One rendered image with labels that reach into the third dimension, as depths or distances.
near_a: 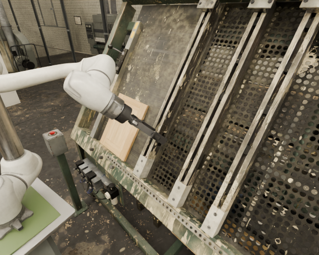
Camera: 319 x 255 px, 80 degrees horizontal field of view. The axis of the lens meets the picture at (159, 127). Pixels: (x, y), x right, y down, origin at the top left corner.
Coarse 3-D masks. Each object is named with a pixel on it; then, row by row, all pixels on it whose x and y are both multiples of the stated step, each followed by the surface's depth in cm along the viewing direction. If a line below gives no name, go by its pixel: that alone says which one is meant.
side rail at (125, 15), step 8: (120, 8) 156; (128, 8) 155; (120, 16) 154; (128, 16) 158; (120, 24) 155; (112, 32) 156; (120, 32) 158; (112, 40) 156; (120, 40) 161; (120, 48) 163; (112, 56) 161; (80, 112) 164; (88, 112) 164; (80, 120) 162; (88, 120) 167; (88, 128) 170
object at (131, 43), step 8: (136, 32) 141; (128, 40) 144; (136, 40) 144; (128, 48) 142; (128, 56) 144; (120, 72) 144; (120, 80) 147; (112, 88) 145; (96, 120) 150; (96, 128) 148; (96, 136) 150
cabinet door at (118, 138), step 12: (120, 96) 141; (132, 108) 132; (144, 108) 125; (108, 120) 144; (108, 132) 142; (120, 132) 135; (132, 132) 128; (108, 144) 140; (120, 144) 133; (132, 144) 127; (120, 156) 130
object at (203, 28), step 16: (208, 0) 100; (208, 16) 102; (208, 32) 106; (192, 48) 104; (192, 64) 107; (176, 80) 108; (176, 96) 107; (160, 112) 110; (160, 128) 108; (160, 144) 113; (144, 160) 110; (144, 176) 114
